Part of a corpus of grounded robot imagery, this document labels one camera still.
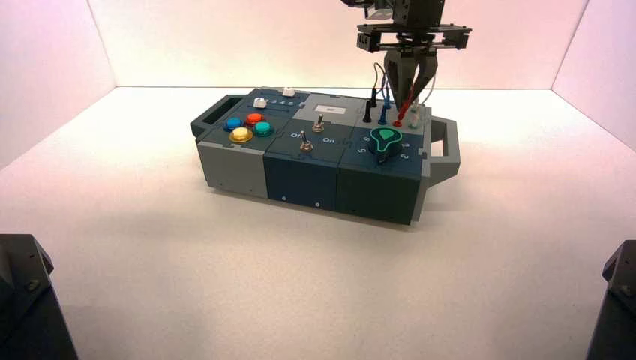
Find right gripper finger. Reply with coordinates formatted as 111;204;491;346
410;48;440;107
383;48;419;113

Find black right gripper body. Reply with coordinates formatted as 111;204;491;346
355;0;473;53

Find red jumper wire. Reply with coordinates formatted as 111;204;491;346
392;82;416;128

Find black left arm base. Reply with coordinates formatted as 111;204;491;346
0;233;79;360

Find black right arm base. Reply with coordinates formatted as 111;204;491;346
586;239;636;360

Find green and black rotary knob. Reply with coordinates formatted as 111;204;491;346
367;127;404;166

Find grey and blue control box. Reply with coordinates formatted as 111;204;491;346
189;87;461;226

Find blue jumper wire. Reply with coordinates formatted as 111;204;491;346
377;74;394;126

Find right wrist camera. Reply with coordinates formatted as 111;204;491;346
343;0;398;22

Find white jumper wire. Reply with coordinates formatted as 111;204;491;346
408;69;437;131

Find black jumper wire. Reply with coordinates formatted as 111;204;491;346
361;61;388;124

